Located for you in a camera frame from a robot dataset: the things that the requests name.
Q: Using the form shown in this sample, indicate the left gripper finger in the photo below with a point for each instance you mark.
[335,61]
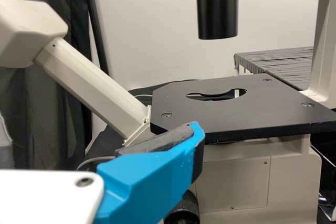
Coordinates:
[147,176]

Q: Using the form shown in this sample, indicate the cream microscope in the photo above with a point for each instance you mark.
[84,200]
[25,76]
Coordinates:
[78,77]

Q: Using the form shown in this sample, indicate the black platform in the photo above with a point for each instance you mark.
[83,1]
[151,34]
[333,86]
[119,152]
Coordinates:
[283,64]

